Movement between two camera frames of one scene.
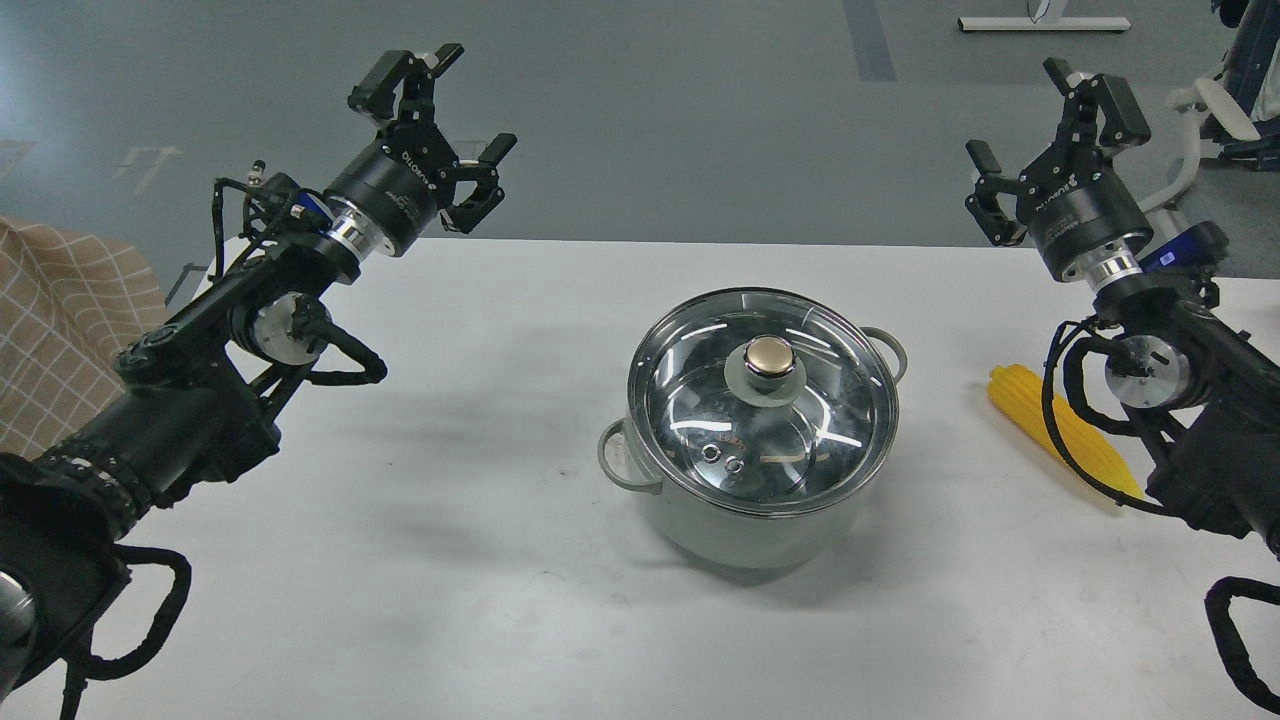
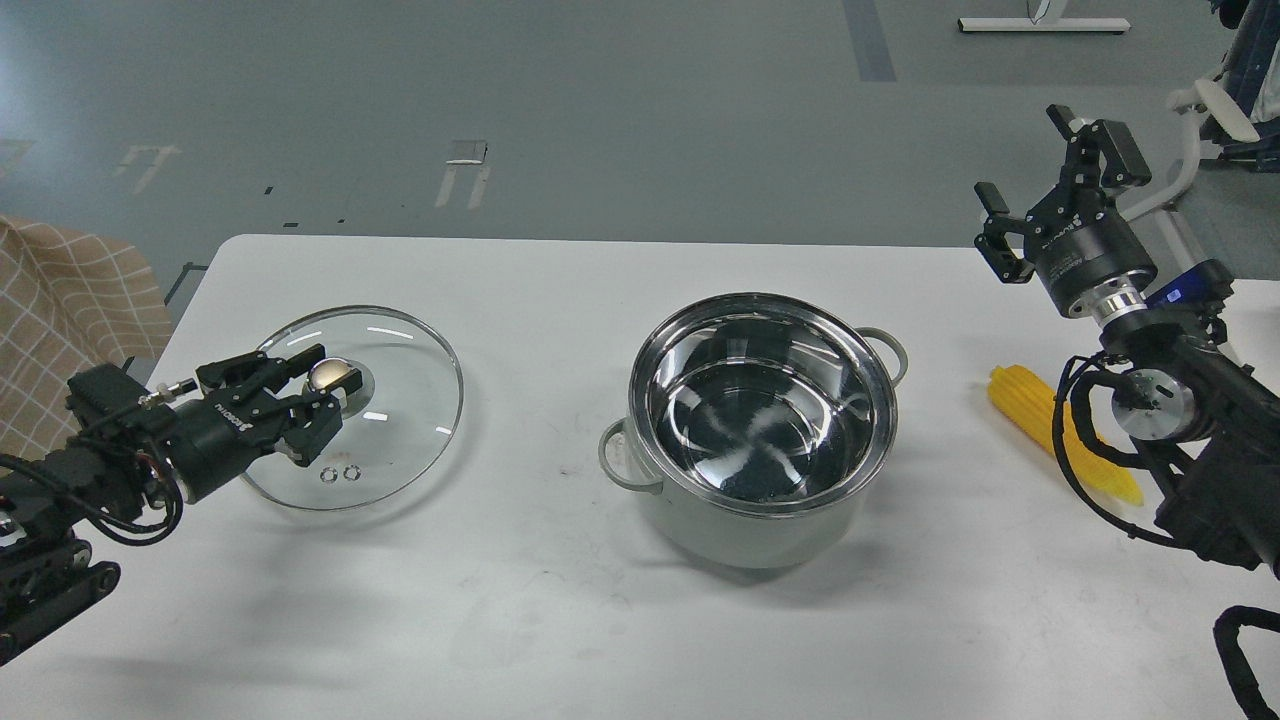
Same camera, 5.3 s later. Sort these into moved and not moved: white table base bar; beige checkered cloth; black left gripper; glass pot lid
Moved: glass pot lid; black left gripper
Not moved: beige checkered cloth; white table base bar
